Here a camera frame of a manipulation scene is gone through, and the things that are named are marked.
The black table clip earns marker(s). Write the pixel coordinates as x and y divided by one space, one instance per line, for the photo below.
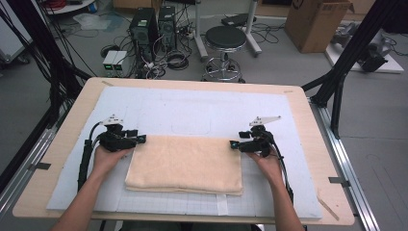
338 180
40 166

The white power supply unit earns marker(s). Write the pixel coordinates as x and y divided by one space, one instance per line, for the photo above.
109 61
120 61

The black round stool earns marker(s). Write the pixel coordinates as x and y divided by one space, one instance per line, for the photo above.
225 37

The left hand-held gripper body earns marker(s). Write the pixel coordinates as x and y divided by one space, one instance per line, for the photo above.
112 141

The white stand leg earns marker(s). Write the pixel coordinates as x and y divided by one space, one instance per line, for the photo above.
199 32
251 29

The wooden table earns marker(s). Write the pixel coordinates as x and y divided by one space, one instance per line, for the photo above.
312 134

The white foam mat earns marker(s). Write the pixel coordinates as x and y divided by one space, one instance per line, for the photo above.
192 106

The cardboard box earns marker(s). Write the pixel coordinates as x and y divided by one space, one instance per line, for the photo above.
314 25

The person's dark trousers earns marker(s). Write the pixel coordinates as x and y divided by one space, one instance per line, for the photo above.
192 227

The white board with devices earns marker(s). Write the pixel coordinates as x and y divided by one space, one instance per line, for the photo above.
388 65

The slim black computer tower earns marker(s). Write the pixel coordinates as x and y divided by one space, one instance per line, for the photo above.
166 27

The thin wooden strip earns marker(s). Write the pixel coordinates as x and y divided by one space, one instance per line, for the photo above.
327 205

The large black computer tower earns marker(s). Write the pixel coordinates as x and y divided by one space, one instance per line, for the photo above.
142 30

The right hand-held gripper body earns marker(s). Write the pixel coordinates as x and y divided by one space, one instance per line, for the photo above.
261 141

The aluminium rail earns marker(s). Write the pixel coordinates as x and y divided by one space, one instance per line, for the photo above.
343 157
29 163

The black flat case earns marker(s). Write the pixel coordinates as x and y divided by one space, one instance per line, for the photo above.
237 20

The person's right hand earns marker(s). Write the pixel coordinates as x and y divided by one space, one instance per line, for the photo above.
271 170

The person's left hand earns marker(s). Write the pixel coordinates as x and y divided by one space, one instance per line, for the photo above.
104 160

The white round table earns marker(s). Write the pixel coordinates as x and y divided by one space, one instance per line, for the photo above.
75 7

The clear plastic bag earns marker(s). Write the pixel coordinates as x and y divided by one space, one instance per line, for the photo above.
91 21

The cream towel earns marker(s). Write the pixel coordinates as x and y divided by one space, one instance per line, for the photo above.
186 163

